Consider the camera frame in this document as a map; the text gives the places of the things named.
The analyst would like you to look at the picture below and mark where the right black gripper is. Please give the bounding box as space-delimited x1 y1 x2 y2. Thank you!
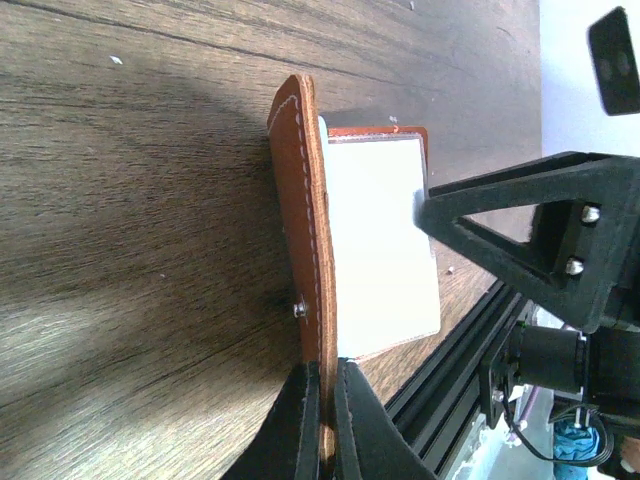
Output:
412 151 640 480

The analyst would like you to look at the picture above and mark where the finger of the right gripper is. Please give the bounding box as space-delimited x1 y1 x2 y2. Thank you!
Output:
587 6 639 116

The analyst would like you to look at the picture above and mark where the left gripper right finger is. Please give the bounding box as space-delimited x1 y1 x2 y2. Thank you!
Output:
334 358 436 480

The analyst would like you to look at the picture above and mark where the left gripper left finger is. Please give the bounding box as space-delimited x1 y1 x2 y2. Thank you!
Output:
223 361 320 480

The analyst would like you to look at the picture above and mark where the silver grey card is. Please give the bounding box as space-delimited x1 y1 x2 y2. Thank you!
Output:
319 121 441 360

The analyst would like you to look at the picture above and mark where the black aluminium front rail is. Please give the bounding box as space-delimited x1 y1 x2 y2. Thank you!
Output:
386 281 530 479

